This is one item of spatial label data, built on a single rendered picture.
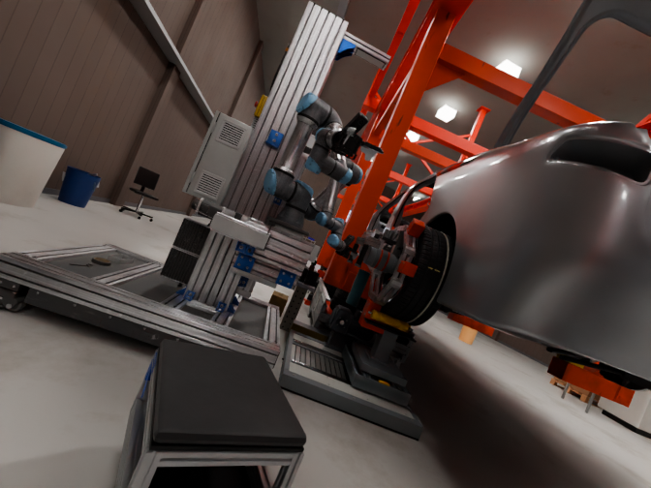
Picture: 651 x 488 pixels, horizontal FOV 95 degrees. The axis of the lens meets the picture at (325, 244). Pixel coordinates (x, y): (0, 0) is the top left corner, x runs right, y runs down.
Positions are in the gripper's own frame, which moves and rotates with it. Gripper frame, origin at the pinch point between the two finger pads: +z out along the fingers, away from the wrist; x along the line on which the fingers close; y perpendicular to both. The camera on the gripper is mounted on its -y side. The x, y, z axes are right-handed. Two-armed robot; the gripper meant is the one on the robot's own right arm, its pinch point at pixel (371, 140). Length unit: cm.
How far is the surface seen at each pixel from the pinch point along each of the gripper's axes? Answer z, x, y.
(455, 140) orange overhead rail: -281, -342, -162
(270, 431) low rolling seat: 45, 16, 77
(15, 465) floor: 17, 57, 117
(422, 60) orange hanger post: -129, -94, -111
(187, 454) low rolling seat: 45, 33, 81
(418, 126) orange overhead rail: -315, -285, -152
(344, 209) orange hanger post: -268, -199, 28
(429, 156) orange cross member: -247, -274, -102
